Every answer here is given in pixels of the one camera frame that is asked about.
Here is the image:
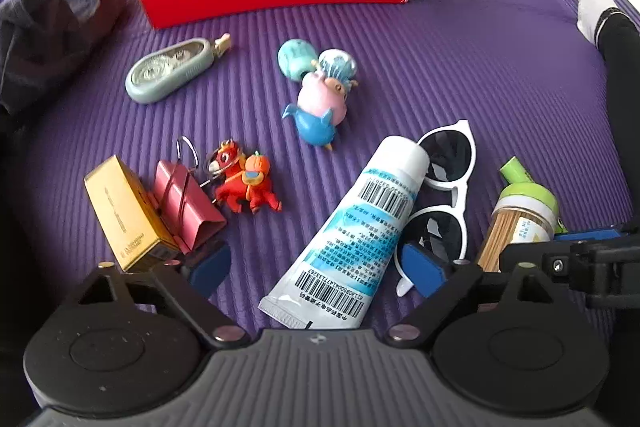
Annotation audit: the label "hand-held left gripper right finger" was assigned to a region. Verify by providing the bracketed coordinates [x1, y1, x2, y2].
[387, 243, 557, 350]

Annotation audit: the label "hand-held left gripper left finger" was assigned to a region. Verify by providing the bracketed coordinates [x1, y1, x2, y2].
[65, 241, 252, 350]

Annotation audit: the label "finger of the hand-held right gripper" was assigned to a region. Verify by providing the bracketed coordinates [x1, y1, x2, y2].
[552, 222, 640, 244]
[499, 242, 576, 280]

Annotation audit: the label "green-lidded toothpick jar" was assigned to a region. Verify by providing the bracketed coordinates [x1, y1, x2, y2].
[475, 156, 561, 275]

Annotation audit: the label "pink binder clip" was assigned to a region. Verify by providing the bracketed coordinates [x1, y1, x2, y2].
[152, 136, 228, 255]

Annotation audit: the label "white and blue tube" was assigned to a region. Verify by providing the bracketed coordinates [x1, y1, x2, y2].
[258, 136, 431, 330]

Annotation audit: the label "small yellow box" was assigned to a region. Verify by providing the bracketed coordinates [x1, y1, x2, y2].
[84, 155, 181, 273]

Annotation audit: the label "white sunglasses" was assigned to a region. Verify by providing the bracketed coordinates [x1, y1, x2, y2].
[392, 119, 476, 298]

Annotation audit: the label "pink and blue pig toy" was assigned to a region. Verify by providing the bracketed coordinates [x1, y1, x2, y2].
[282, 48, 360, 152]

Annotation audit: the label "grey-green correction tape dispenser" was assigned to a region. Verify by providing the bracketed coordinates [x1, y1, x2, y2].
[125, 33, 232, 104]

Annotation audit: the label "purple ribbed mat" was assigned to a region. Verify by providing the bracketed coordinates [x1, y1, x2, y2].
[0, 0, 640, 358]

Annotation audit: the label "teal round toy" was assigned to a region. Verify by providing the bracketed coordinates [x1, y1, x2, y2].
[278, 38, 319, 82]

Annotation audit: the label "dark purple cloth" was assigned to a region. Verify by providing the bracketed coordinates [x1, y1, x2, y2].
[0, 0, 127, 118]

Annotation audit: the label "red horse keychain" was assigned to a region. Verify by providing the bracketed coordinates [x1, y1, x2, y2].
[200, 138, 283, 215]

